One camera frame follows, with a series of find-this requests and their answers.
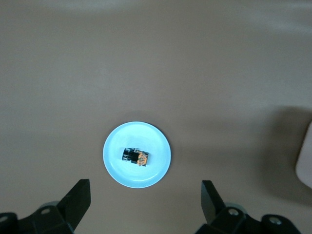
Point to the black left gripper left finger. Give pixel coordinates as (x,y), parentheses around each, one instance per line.
(70,207)

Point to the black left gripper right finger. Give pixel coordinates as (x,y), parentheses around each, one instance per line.
(215,207)

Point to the orange and black switch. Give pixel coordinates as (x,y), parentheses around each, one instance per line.
(135,158)

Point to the white lidded storage box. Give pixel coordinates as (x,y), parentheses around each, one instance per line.
(306,165)

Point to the light blue round plate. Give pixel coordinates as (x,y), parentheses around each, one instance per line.
(136,178)

